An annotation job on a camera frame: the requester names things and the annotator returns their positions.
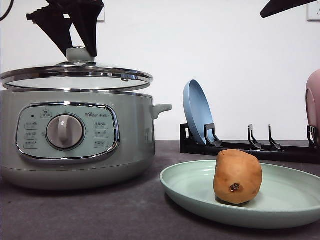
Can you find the white wall socket right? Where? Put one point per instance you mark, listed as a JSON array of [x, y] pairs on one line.
[[313, 12]]

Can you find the white wall socket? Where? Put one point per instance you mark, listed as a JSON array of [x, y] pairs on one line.
[[313, 12], [101, 17]]

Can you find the glass lid with green knob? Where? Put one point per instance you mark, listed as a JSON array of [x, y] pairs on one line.
[[80, 72]]

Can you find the white wall socket left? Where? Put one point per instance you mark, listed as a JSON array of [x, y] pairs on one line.
[[101, 17]]

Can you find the green electric steamer pot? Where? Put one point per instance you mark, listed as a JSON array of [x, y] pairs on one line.
[[76, 139]]

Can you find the pink plate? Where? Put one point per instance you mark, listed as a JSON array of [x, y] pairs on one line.
[[312, 90]]

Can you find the brown potato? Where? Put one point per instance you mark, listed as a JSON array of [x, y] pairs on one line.
[[238, 176]]

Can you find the blue plate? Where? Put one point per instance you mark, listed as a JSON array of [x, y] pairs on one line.
[[197, 108]]

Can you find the black dish rack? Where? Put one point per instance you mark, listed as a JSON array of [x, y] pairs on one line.
[[190, 145]]

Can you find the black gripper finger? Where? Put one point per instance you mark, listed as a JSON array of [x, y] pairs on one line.
[[51, 18], [276, 6], [84, 16]]

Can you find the green plate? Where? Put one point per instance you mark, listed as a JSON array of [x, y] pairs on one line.
[[287, 197]]

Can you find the black cable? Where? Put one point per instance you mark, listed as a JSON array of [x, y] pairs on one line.
[[12, 1]]

